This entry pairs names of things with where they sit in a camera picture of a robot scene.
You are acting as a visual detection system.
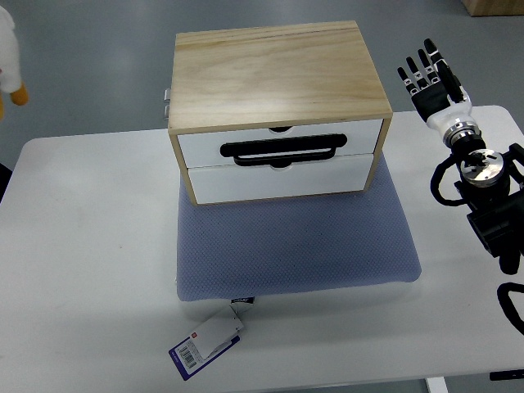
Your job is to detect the silver metal clips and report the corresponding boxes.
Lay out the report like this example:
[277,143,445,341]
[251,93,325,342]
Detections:
[163,88,170,120]

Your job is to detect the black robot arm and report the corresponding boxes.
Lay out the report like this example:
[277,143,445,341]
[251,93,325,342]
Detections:
[430,122,523,275]

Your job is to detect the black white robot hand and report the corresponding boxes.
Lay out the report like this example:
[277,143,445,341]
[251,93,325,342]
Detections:
[397,38,481,147]

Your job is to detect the white blue product tag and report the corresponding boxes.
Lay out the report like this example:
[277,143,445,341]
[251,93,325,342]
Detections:
[169,305,244,382]

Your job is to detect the cardboard box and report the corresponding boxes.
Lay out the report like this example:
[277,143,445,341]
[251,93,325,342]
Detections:
[462,0,524,16]

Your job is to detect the black bar under table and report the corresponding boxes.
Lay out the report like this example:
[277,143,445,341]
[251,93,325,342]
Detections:
[490,369,524,382]

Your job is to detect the white drawer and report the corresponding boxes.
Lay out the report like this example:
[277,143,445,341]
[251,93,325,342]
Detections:
[178,120,382,168]
[188,154,373,204]

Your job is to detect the wooden drawer cabinet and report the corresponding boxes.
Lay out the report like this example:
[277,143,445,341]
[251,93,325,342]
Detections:
[169,21,392,206]

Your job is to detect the black cable loop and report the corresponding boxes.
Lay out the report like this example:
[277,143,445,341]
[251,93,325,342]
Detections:
[496,282,524,336]

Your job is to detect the white yellow plush toy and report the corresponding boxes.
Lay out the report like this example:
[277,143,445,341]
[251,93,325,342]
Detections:
[1,7,29,120]

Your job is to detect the blue mesh cushion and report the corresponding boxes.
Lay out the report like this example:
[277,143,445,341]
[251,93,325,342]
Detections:
[176,160,422,301]

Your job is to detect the white table leg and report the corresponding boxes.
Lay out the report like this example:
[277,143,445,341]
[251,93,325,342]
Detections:
[425,377,449,393]

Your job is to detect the black drawer handle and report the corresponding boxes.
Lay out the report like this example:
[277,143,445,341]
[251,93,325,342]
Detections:
[219,133,347,169]

